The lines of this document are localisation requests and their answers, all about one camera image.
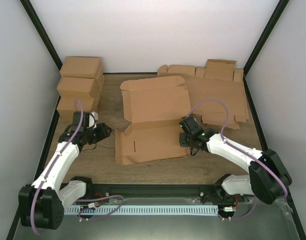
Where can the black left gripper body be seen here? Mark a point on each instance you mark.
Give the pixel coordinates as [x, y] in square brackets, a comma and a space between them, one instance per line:
[93, 138]

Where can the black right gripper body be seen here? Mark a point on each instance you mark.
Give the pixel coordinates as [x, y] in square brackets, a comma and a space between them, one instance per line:
[185, 143]

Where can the cardboard box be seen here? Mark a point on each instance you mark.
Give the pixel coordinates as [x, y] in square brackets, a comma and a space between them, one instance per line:
[79, 87]
[154, 107]
[84, 67]
[67, 106]

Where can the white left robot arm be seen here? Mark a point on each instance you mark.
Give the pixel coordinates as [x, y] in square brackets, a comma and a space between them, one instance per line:
[42, 204]

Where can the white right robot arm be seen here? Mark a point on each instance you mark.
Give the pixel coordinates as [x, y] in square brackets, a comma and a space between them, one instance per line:
[267, 178]

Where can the stack of flat cardboard sheets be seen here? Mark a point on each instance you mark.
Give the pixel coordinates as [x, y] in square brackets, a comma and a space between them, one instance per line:
[230, 92]

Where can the upright cardboard sheet at back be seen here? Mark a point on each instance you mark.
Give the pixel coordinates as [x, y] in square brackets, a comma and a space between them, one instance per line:
[220, 69]

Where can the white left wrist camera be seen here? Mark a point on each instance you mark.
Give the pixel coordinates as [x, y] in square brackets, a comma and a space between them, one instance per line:
[93, 117]

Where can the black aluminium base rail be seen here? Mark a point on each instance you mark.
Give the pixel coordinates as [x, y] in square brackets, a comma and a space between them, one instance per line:
[208, 193]

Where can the light blue slotted cable duct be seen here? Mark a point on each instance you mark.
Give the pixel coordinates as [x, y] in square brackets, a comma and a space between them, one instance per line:
[145, 210]

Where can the left black frame post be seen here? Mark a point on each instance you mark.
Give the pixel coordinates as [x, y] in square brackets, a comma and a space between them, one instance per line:
[34, 18]

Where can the black frame post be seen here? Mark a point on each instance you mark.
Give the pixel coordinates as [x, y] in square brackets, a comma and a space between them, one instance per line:
[34, 18]
[275, 16]

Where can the right black frame post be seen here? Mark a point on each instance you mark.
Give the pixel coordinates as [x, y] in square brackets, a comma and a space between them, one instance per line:
[275, 16]

